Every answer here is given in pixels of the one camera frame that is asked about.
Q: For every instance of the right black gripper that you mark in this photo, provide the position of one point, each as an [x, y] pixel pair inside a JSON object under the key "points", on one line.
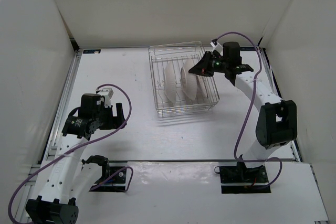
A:
{"points": [[202, 67]]}

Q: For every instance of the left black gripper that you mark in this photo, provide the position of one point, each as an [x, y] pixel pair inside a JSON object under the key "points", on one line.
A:
{"points": [[114, 122]]}

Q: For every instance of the red sunburst printed plate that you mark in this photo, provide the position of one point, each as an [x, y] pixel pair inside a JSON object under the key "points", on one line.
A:
{"points": [[201, 86]]}

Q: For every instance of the orange floral rim plate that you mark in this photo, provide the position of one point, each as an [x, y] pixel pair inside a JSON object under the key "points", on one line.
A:
{"points": [[188, 80]]}

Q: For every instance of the white ribbed bowl plate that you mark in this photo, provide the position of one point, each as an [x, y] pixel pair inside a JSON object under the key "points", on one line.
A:
{"points": [[169, 83]]}

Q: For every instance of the wire dish rack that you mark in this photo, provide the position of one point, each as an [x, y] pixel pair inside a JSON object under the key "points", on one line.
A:
{"points": [[176, 91]]}

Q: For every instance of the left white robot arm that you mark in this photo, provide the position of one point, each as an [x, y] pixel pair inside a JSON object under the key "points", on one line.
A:
{"points": [[71, 175]]}

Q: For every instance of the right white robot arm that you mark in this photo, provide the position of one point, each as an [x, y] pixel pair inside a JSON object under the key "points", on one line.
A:
{"points": [[277, 120]]}

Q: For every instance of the blue label sticker right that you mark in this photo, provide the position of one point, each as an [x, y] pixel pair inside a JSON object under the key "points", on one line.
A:
{"points": [[248, 49]]}

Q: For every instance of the blue label sticker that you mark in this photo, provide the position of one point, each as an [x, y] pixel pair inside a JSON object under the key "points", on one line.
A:
{"points": [[91, 51], [248, 49]]}

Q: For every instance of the blue label sticker left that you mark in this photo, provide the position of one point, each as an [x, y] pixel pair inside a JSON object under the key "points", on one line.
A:
{"points": [[91, 51]]}

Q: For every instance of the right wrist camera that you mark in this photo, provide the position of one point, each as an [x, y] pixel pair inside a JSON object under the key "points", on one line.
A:
{"points": [[216, 46]]}

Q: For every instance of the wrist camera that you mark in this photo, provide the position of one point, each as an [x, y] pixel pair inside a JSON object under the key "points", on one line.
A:
{"points": [[216, 46], [106, 93]]}

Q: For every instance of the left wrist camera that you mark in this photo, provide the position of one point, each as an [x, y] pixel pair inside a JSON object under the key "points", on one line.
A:
{"points": [[106, 93]]}

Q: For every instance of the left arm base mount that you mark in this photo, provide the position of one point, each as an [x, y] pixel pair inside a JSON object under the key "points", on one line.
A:
{"points": [[114, 182]]}

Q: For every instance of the left aluminium rail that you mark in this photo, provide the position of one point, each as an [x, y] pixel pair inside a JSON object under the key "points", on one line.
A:
{"points": [[50, 147]]}

